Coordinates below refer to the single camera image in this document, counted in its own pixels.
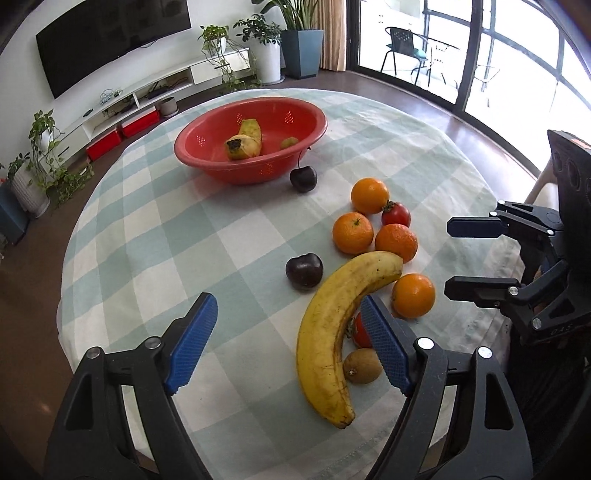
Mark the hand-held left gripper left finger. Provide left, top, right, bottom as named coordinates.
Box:
left=44, top=292, right=219, bottom=480

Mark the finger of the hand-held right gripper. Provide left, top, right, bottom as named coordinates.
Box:
left=447, top=199, right=566, bottom=241
left=444, top=258, right=578, bottom=331

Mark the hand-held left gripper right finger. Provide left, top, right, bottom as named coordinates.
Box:
left=359, top=294, right=536, bottom=480

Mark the red tomato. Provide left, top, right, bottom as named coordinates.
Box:
left=346, top=311, right=375, bottom=349
left=381, top=202, right=411, bottom=228

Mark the brown kiwi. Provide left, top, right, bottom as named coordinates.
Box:
left=342, top=348, right=384, bottom=385

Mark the orange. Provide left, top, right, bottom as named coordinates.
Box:
left=351, top=178, right=391, bottom=215
left=375, top=223, right=419, bottom=264
left=332, top=212, right=375, bottom=254
left=392, top=273, right=436, bottom=319

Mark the large yellow banana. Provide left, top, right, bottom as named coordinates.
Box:
left=296, top=250, right=404, bottom=430

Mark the dark purple plum with stem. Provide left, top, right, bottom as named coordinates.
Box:
left=289, top=147, right=318, bottom=193

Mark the red plastic basket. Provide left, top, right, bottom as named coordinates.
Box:
left=174, top=97, right=328, bottom=185

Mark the green checked tablecloth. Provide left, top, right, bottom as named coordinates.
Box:
left=56, top=88, right=527, bottom=480

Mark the glass sliding door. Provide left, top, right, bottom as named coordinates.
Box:
left=346, top=0, right=591, bottom=185

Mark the short banana with dark end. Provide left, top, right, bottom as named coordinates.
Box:
left=225, top=135, right=262, bottom=161

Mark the red storage box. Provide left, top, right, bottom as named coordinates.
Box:
left=121, top=106, right=160, bottom=138
left=86, top=129, right=123, bottom=161

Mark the short yellow banana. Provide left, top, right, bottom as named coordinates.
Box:
left=239, top=119, right=263, bottom=145

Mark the plant in white ribbed pot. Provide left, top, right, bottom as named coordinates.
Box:
left=0, top=154, right=51, bottom=217

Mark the beige curtain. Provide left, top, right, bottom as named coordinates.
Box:
left=316, top=0, right=347, bottom=72

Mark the large-leaf plant in grey-blue pot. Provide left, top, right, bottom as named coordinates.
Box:
left=252, top=0, right=325, bottom=79

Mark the trailing pothos plant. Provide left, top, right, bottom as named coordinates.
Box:
left=198, top=25, right=252, bottom=93
left=28, top=109, right=95, bottom=204

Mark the bushy plant in white pot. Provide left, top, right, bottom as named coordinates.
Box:
left=233, top=14, right=283, bottom=86

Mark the white television console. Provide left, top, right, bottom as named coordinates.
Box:
left=58, top=46, right=259, bottom=155

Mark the black wall television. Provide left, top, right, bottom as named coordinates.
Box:
left=36, top=0, right=192, bottom=100

